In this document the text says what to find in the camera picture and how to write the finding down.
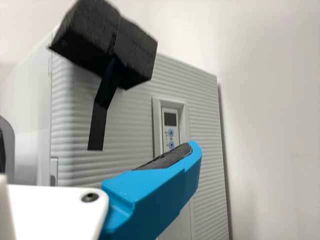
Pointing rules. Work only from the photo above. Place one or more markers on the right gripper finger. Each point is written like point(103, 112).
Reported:
point(150, 195)

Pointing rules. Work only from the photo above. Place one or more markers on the incubator door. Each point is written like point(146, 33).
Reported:
point(130, 120)

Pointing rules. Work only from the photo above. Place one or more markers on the white incubator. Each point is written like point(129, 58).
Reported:
point(32, 112)

